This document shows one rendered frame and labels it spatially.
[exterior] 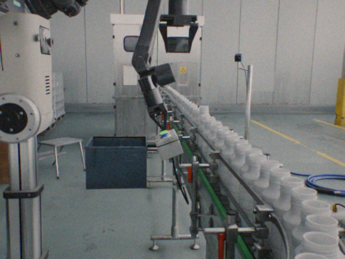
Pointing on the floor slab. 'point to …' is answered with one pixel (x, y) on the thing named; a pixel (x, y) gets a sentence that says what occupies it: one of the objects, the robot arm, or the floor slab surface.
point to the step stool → (58, 150)
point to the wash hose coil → (323, 186)
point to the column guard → (340, 103)
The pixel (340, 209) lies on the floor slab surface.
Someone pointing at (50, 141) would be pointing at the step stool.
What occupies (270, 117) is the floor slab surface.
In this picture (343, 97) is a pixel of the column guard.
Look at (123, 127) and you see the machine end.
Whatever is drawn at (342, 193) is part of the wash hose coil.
